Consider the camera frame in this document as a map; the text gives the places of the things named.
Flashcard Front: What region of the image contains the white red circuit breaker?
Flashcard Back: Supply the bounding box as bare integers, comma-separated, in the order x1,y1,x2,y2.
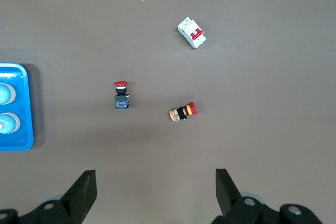
177,16,207,49

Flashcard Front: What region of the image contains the orange emergency stop button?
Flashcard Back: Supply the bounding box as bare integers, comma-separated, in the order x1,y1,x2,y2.
169,101,198,122

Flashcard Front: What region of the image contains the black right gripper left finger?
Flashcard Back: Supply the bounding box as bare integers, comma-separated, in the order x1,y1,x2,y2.
0,170,98,224

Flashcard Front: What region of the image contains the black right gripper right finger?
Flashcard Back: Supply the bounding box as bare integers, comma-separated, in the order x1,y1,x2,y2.
211,168,322,224

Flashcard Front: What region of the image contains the blue plastic tray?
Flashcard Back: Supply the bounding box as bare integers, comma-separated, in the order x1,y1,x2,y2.
0,62,34,152

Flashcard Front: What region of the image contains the blue desk bell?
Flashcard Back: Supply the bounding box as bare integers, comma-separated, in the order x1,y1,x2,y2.
0,112,21,135
0,83,17,105

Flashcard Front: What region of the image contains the brown table mat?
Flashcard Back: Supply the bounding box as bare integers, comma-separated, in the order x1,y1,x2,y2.
0,0,336,224

